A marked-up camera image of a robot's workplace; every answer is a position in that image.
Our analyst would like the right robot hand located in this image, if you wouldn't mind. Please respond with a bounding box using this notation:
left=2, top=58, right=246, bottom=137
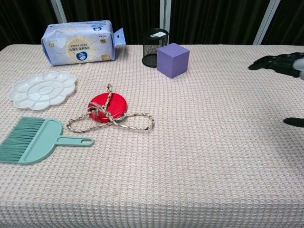
left=248, top=52, right=304, bottom=129

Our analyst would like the beige speckled rope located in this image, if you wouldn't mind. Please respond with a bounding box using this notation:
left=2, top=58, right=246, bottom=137
left=67, top=83, right=155, bottom=133

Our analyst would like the red disc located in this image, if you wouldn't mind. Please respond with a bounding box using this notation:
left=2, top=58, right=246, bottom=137
left=87, top=93, right=128, bottom=124

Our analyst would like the green hand brush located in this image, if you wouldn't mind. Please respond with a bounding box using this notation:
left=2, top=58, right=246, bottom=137
left=0, top=116, right=95, bottom=166

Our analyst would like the black curtain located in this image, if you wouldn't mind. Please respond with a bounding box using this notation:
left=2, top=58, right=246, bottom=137
left=0, top=0, right=304, bottom=51

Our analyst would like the purple foam cube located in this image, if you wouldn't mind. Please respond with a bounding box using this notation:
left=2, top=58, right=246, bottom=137
left=156, top=42, right=190, bottom=79

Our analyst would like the pink waffle tablecloth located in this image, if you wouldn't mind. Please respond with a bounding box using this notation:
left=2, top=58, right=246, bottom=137
left=0, top=44, right=304, bottom=228

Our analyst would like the black mesh pen holder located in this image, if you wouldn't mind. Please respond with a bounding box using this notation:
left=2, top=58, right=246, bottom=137
left=142, top=28, right=170, bottom=68

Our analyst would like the blue tissue pack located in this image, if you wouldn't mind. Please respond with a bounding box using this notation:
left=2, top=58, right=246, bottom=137
left=41, top=19, right=126, bottom=67

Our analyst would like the white flower paint palette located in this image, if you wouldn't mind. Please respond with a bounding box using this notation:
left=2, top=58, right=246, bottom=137
left=8, top=71, right=77, bottom=111

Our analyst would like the white frame post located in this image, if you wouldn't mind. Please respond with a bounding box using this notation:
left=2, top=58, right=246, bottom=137
left=50, top=0, right=67, bottom=24
left=160, top=0, right=172, bottom=31
left=252, top=0, right=282, bottom=46

